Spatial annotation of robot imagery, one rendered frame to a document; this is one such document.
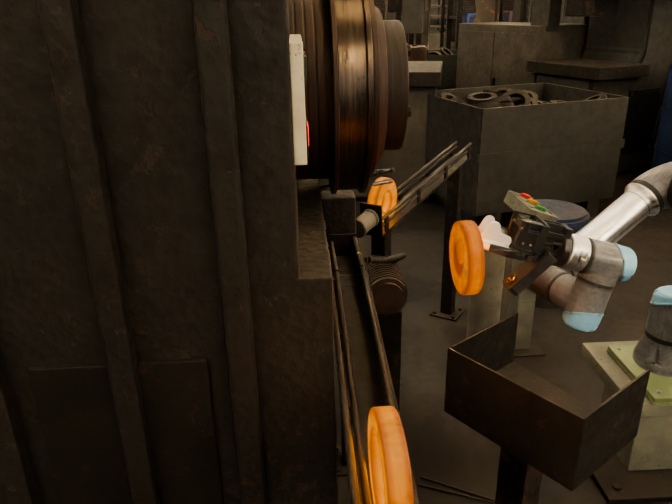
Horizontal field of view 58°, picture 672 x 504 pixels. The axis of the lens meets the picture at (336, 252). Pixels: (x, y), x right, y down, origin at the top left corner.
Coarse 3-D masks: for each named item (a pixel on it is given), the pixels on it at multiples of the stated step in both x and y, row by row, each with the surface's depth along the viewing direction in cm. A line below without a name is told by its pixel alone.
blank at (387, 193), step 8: (384, 184) 188; (392, 184) 193; (376, 192) 186; (384, 192) 189; (392, 192) 194; (368, 200) 187; (376, 200) 185; (384, 200) 196; (392, 200) 195; (384, 208) 195
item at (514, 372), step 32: (512, 320) 118; (448, 352) 108; (480, 352) 114; (512, 352) 122; (448, 384) 110; (480, 384) 103; (512, 384) 98; (544, 384) 117; (640, 384) 99; (480, 416) 105; (512, 416) 100; (544, 416) 94; (576, 416) 89; (608, 416) 94; (640, 416) 104; (512, 448) 101; (544, 448) 96; (576, 448) 91; (608, 448) 98; (512, 480) 114; (576, 480) 94
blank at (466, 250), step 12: (456, 228) 124; (468, 228) 119; (456, 240) 126; (468, 240) 117; (480, 240) 117; (456, 252) 126; (468, 252) 117; (480, 252) 117; (456, 264) 126; (468, 264) 117; (480, 264) 117; (456, 276) 127; (468, 276) 118; (480, 276) 118; (456, 288) 127; (468, 288) 119; (480, 288) 120
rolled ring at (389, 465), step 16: (368, 416) 90; (384, 416) 82; (368, 432) 92; (384, 432) 80; (400, 432) 80; (368, 448) 93; (384, 448) 78; (400, 448) 78; (384, 464) 77; (400, 464) 77; (384, 480) 78; (400, 480) 76; (384, 496) 89; (400, 496) 76
